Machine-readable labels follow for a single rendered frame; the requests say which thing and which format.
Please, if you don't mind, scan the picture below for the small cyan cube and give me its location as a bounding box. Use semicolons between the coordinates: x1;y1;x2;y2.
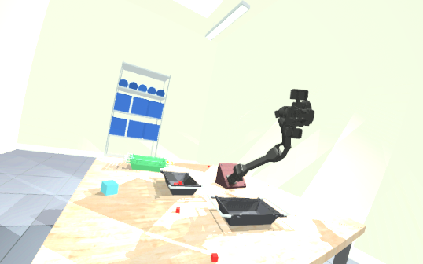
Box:
101;180;119;196

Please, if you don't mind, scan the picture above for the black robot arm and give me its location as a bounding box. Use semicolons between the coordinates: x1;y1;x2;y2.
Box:
227;100;314;184

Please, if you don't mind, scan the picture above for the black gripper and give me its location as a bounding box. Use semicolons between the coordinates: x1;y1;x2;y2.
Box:
282;89;309;139

